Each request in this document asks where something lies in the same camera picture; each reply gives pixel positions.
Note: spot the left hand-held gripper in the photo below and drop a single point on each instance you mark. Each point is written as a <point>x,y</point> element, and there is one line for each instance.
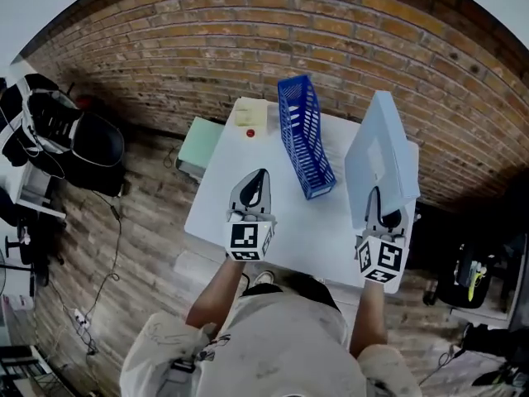
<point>248,238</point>

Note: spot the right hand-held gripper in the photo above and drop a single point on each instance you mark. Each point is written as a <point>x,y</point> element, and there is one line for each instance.
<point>382,259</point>

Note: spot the blue mesh file holder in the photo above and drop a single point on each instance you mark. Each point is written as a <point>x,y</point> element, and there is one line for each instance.
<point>306,139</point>

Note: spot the person's right forearm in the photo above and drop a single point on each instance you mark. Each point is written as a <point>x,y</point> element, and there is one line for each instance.
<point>370,321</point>

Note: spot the person's left forearm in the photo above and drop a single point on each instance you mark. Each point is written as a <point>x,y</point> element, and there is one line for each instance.
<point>215,296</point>

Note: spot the beige box with red button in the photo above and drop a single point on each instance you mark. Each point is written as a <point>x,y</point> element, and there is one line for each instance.
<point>250,114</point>

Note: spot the white table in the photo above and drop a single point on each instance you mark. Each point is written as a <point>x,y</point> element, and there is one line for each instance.
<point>314,230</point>

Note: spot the person's left white shoe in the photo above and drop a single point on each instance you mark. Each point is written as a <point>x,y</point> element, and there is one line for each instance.
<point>264,278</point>

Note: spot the person's black trousers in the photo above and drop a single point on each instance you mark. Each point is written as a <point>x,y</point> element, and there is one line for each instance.
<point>297,288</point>

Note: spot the black office chair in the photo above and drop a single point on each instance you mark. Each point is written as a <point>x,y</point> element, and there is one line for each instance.
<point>458,292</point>

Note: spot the yellow green toy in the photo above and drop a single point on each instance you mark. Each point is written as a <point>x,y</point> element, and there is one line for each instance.
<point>477,281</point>

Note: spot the person's white shirt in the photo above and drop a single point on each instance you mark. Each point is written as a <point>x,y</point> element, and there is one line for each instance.
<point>281,345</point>

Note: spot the red container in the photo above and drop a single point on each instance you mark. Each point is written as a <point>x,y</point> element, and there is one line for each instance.
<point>84,99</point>

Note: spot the white power strip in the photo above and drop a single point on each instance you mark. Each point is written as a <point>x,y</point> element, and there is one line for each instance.
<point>81,319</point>

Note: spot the white desk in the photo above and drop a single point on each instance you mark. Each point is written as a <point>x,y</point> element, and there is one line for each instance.
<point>35,188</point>

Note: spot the black swivel chair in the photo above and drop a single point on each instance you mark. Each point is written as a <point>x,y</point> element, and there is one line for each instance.
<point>31,242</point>

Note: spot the black standing fan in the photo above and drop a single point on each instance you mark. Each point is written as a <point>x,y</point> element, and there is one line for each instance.
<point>2,271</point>

